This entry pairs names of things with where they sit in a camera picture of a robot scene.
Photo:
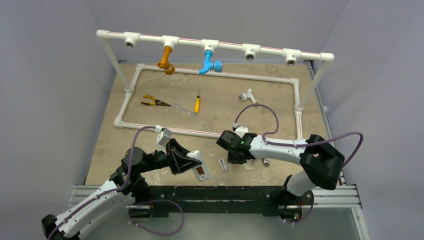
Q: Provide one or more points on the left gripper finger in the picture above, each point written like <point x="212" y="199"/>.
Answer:
<point x="180" y="166"/>
<point x="176" y="151"/>

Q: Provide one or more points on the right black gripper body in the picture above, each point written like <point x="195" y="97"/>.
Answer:
<point x="228" y="145"/>

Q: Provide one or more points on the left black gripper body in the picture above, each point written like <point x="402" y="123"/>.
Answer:
<point x="158" y="159"/>

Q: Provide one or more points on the white battery compartment cover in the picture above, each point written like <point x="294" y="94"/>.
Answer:
<point x="223" y="164"/>

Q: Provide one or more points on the white remote control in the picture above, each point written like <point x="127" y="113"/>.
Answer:
<point x="200" y="171"/>

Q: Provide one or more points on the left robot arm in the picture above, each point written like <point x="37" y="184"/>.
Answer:
<point x="125" y="187"/>

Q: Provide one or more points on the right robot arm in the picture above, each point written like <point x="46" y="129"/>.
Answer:
<point x="321" y="163"/>

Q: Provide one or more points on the chrome metal faucet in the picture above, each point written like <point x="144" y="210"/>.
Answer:
<point x="265" y="162"/>

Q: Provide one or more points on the silver wrench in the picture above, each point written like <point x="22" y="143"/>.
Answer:
<point x="193" y="114"/>

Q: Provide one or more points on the yellow screwdriver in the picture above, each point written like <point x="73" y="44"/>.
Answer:
<point x="197" y="102"/>

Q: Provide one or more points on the white plastic faucet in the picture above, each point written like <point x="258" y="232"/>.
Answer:
<point x="248" y="96"/>

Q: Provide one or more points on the orange plastic faucet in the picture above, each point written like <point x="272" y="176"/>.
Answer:
<point x="164" y="63"/>

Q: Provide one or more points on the blue plastic faucet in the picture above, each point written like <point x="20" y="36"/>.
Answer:
<point x="208" y="65"/>

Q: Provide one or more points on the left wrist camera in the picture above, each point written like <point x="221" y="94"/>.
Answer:
<point x="164" y="135"/>

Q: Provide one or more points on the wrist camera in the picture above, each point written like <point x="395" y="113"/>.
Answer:
<point x="239" y="130"/>
<point x="164" y="135"/>

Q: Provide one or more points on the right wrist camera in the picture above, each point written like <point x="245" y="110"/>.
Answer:
<point x="239" y="130"/>

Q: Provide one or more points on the yellow handled pliers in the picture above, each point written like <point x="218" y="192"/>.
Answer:
<point x="154" y="101"/>

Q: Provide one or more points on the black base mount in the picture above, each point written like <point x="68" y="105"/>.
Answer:
<point x="268" y="201"/>

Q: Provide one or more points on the white PVC pipe frame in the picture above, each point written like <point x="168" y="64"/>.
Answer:
<point x="291" y="57"/>

